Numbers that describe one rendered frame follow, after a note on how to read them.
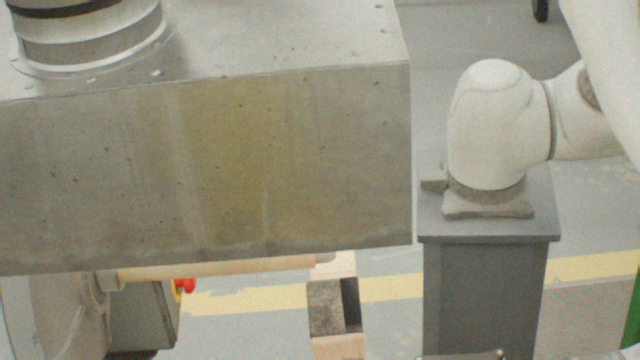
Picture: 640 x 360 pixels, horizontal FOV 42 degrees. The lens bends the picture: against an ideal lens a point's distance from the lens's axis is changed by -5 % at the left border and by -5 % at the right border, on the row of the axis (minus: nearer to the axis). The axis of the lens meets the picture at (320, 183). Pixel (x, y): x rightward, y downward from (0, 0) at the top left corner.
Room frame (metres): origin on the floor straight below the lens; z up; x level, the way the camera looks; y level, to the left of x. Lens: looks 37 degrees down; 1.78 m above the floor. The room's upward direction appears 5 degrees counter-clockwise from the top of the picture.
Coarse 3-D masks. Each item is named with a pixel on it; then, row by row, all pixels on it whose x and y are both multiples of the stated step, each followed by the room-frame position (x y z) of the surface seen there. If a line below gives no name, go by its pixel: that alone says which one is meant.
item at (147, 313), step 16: (128, 288) 0.79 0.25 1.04; (144, 288) 0.79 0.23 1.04; (160, 288) 0.79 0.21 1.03; (176, 288) 0.86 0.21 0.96; (112, 304) 0.79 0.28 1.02; (128, 304) 0.79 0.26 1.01; (144, 304) 0.79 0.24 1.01; (160, 304) 0.79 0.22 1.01; (176, 304) 0.84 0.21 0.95; (112, 320) 0.79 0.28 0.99; (128, 320) 0.79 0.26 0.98; (144, 320) 0.79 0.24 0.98; (160, 320) 0.79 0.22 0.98; (176, 320) 0.82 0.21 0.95; (112, 336) 0.79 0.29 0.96; (128, 336) 0.79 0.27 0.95; (144, 336) 0.79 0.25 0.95; (160, 336) 0.79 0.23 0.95; (176, 336) 0.80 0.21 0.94; (112, 352) 0.81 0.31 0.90; (128, 352) 0.82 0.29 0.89; (144, 352) 0.83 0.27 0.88
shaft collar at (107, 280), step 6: (102, 270) 0.58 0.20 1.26; (108, 270) 0.58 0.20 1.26; (114, 270) 0.58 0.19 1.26; (96, 276) 0.58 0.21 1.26; (102, 276) 0.57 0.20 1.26; (108, 276) 0.57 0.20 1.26; (114, 276) 0.57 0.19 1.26; (102, 282) 0.57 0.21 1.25; (108, 282) 0.57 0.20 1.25; (114, 282) 0.57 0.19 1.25; (120, 282) 0.58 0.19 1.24; (102, 288) 0.57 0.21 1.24; (108, 288) 0.57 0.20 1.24; (114, 288) 0.57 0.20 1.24; (120, 288) 0.58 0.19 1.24
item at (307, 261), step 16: (288, 256) 0.58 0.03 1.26; (304, 256) 0.58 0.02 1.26; (128, 272) 0.58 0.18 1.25; (144, 272) 0.58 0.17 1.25; (160, 272) 0.58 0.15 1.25; (176, 272) 0.58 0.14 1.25; (192, 272) 0.58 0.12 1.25; (208, 272) 0.58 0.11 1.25; (224, 272) 0.58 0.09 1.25; (240, 272) 0.58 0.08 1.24; (256, 272) 0.58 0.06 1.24
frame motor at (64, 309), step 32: (0, 288) 0.50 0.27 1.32; (32, 288) 0.50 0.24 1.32; (64, 288) 0.53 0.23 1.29; (96, 288) 0.57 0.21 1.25; (0, 320) 0.48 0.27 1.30; (32, 320) 0.48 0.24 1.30; (64, 320) 0.51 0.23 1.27; (96, 320) 0.57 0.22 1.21; (0, 352) 0.47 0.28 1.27; (32, 352) 0.47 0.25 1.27; (64, 352) 0.49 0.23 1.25; (96, 352) 0.55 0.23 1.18
